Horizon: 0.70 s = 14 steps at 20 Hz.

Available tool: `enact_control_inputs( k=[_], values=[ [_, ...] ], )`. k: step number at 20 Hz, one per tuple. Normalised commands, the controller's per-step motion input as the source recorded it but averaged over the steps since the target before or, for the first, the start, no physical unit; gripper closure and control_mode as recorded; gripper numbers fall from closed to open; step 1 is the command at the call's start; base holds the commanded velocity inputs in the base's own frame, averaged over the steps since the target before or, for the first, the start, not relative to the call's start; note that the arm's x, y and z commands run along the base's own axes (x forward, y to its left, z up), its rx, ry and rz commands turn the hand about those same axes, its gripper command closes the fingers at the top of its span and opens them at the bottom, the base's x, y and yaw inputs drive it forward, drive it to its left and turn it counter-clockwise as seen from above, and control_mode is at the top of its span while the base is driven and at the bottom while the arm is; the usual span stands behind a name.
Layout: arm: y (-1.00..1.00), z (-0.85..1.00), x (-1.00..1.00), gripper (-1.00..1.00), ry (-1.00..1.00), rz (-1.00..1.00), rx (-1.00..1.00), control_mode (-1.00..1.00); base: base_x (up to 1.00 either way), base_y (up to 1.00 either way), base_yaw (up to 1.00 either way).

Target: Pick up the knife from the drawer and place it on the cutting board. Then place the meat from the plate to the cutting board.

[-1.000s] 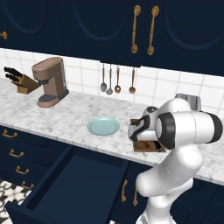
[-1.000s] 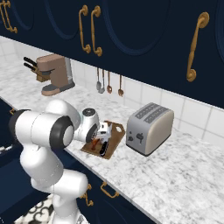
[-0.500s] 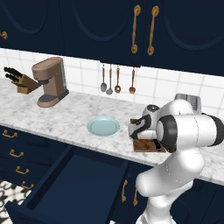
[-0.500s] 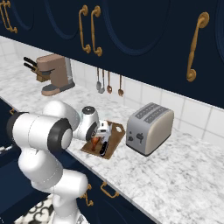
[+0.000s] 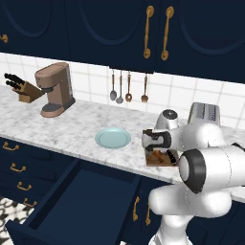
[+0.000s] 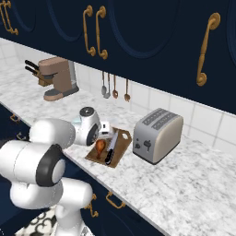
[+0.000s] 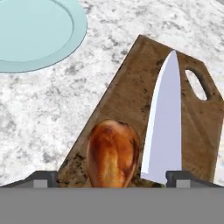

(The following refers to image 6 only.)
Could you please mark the brown coffee machine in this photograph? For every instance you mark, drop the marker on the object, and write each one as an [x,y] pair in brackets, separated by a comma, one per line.
[60,76]

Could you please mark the navy wall cupboard door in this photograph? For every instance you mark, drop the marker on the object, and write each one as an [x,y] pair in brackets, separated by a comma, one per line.
[226,61]
[24,30]
[144,30]
[61,21]

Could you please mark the grey hanging ladle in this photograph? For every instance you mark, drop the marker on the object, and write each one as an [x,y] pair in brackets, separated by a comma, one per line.
[103,89]

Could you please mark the wooden knife block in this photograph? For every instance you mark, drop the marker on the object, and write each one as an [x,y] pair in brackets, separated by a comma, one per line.
[44,79]

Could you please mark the grey hanging spatula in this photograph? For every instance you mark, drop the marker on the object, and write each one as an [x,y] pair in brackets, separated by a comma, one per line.
[108,92]

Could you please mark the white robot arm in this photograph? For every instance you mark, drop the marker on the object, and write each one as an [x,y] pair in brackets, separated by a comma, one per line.
[33,159]

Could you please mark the brown hanging wooden spoon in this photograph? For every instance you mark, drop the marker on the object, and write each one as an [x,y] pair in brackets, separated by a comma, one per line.
[127,97]
[115,93]

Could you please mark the brown chicken drumstick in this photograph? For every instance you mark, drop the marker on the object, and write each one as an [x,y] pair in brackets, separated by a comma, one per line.
[100,145]

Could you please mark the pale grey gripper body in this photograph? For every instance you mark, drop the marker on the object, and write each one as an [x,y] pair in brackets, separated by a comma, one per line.
[106,134]

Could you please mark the brown wooden cutting board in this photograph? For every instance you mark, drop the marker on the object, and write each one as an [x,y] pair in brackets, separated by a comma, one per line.
[121,145]

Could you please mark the silver and cream toaster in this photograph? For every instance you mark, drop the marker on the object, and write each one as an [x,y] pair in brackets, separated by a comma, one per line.
[159,135]

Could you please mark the navy drawer front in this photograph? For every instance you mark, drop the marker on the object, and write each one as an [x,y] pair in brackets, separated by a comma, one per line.
[7,126]
[135,221]

